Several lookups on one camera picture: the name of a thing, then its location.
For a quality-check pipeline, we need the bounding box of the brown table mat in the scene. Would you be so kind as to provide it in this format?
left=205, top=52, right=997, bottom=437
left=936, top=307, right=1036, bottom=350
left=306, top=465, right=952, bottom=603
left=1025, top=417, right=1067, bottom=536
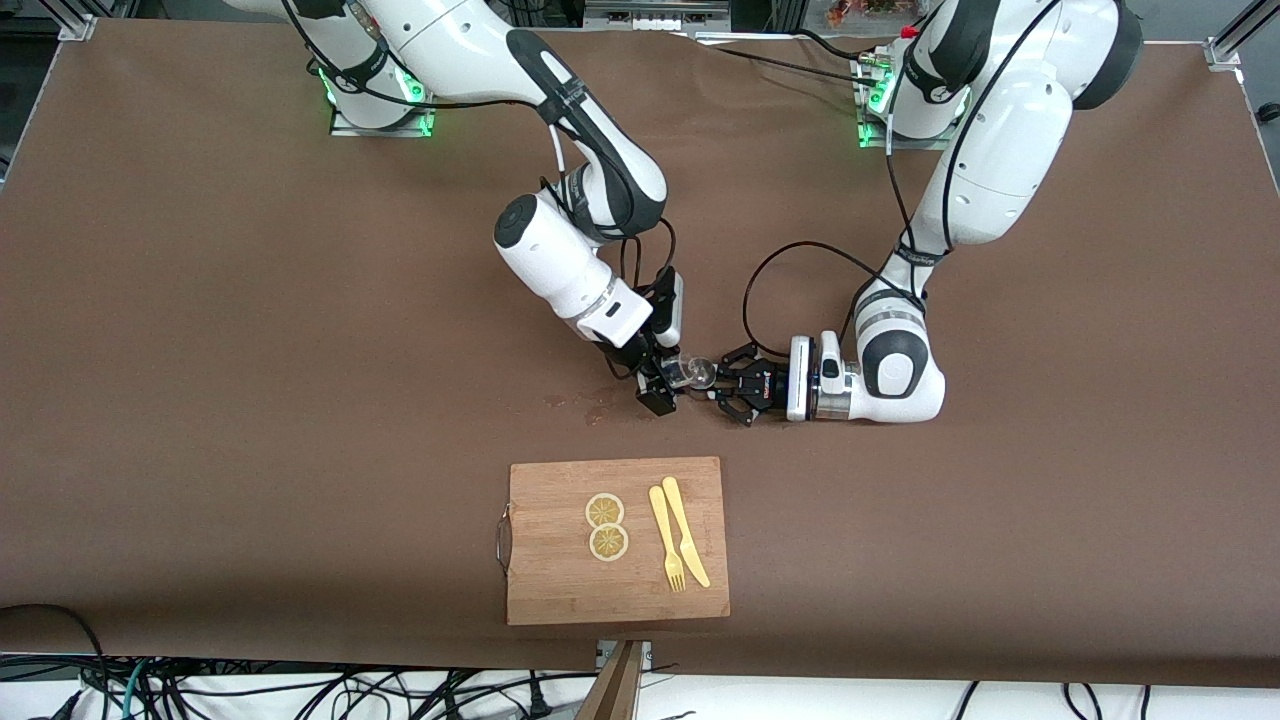
left=0, top=18, right=1280, bottom=673

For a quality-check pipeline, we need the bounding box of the yellow plastic knife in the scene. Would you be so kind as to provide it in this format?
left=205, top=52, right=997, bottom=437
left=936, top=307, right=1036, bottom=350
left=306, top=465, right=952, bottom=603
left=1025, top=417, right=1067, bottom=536
left=661, top=476, right=712, bottom=589

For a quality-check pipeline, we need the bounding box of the wooden cutting board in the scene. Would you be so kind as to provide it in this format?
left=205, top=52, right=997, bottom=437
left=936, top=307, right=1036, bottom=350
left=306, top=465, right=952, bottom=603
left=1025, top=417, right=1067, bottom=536
left=506, top=456, right=732, bottom=627

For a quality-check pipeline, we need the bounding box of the aluminium frame profile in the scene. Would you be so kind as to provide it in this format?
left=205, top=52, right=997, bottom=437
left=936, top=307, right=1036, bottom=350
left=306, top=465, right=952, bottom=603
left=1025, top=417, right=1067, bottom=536
left=58, top=0, right=101, bottom=43
left=1205, top=0, right=1280, bottom=71

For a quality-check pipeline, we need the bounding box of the yellow plastic fork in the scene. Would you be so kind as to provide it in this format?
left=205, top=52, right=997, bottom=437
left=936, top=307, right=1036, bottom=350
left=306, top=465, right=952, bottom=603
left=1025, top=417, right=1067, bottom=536
left=648, top=485, right=688, bottom=594

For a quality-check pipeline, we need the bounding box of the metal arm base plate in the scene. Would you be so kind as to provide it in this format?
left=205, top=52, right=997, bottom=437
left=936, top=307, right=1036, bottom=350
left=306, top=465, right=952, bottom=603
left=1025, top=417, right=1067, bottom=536
left=853, top=55, right=969, bottom=153
left=328, top=95, right=437, bottom=139

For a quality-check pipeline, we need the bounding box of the clear glass measuring beaker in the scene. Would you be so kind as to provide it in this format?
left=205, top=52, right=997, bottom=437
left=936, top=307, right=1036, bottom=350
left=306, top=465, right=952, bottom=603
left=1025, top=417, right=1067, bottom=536
left=668, top=355, right=717, bottom=393

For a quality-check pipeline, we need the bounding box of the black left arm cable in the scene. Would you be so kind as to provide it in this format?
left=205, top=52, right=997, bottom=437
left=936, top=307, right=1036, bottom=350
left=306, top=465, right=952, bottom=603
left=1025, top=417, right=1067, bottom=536
left=741, top=128, right=926, bottom=363

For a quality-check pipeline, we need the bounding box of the wooden post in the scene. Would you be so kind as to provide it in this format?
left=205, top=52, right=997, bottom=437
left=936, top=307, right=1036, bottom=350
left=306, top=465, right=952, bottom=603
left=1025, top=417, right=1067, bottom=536
left=588, top=640, right=649, bottom=720

